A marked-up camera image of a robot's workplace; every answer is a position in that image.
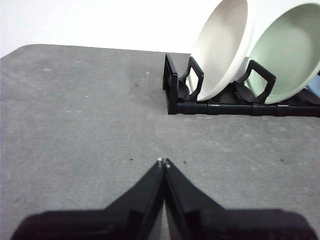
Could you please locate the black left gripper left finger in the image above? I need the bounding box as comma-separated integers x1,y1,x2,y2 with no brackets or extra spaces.
11,157,165,240

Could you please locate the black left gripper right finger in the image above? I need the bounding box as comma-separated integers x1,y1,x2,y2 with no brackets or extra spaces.
164,157,318,240

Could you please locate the white plate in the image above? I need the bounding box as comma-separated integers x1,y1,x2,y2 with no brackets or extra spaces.
192,0,256,102

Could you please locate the green plate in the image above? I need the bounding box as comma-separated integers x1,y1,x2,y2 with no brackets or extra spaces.
243,2,320,105

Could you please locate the blue plate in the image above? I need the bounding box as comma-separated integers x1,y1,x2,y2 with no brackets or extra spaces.
305,72,320,98

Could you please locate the black plate rack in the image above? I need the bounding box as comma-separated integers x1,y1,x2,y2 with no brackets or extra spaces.
162,52,320,118

